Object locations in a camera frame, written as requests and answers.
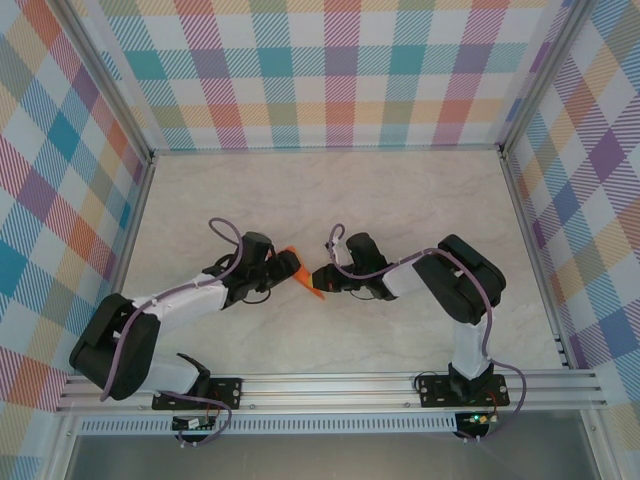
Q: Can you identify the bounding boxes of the orange paper sheet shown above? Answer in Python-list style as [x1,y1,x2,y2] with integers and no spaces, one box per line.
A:
[282,245,329,301]

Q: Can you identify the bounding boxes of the black control board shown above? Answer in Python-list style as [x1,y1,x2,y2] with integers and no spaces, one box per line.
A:
[172,414,216,431]

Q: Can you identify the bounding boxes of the control board with green light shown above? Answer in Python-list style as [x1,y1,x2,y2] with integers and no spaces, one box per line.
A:
[459,410,496,427]

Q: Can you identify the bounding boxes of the wide aluminium mounting rail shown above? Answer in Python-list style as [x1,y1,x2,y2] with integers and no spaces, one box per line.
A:
[54,369,609,415]

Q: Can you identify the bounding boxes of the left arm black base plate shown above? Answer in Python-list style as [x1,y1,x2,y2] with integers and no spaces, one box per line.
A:
[152,377,244,412]

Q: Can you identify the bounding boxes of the aluminium table side rail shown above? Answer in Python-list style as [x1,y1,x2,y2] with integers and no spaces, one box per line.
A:
[87,152,159,376]
[499,147,574,369]

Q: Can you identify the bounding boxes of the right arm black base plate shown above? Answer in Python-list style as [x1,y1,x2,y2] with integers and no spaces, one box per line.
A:
[418,374,510,409]

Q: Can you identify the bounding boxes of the thin aluminium table rail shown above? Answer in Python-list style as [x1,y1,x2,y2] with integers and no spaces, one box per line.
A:
[149,143,504,154]

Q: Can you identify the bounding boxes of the slotted grey cable duct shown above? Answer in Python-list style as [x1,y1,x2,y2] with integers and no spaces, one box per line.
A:
[77,418,459,435]

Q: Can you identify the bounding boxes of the aluminium frame post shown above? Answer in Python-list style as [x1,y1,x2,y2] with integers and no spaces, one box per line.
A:
[499,0,596,156]
[62,0,154,166]

